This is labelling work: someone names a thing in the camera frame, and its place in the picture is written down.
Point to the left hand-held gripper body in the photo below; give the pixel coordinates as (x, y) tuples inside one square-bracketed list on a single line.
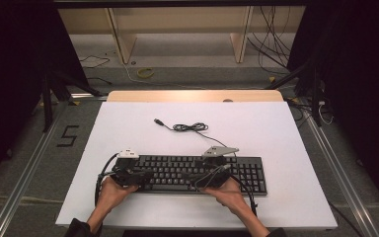
[(123, 174)]

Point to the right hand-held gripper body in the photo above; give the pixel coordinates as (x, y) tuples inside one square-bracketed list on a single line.
[(215, 174)]

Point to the black keyboard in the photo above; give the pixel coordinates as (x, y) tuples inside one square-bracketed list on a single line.
[(174, 173)]

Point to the person's left hand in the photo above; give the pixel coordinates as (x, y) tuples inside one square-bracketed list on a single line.
[(113, 196)]

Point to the person's right hand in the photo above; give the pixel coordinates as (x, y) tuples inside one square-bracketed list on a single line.
[(228, 196)]

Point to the white board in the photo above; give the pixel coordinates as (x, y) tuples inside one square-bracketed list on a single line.
[(260, 131)]

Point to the light wooden table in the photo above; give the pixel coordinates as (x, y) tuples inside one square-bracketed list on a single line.
[(177, 95)]

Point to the yellow floor tape piece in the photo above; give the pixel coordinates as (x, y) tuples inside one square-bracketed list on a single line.
[(272, 79), (75, 103)]

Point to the yellow tape roll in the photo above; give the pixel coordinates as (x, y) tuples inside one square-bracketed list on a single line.
[(139, 73)]

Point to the black tripod stand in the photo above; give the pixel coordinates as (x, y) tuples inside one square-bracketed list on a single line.
[(47, 105)]

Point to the black metal stand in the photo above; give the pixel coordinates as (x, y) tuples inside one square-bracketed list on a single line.
[(315, 98)]

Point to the light wooden shelf unit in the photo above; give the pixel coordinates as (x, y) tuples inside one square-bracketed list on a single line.
[(125, 41)]

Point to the black curtain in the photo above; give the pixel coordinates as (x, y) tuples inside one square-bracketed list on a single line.
[(365, 82), (13, 65)]

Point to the aluminium floor rail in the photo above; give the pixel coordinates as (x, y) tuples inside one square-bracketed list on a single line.
[(23, 184), (345, 184)]

